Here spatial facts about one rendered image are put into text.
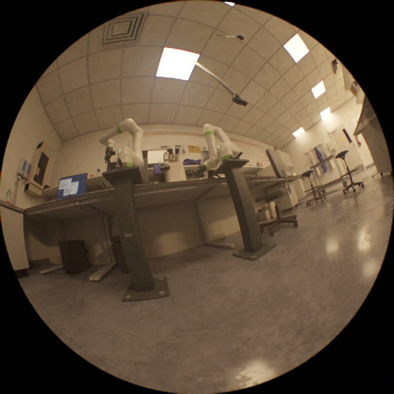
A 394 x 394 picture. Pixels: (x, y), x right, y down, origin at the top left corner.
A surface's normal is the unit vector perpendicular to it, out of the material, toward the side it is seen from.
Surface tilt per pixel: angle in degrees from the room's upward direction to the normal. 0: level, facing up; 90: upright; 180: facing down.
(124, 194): 90
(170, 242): 90
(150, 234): 90
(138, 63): 180
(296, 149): 90
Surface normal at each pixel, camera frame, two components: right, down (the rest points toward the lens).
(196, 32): 0.24, 0.95
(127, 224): 0.29, -0.27
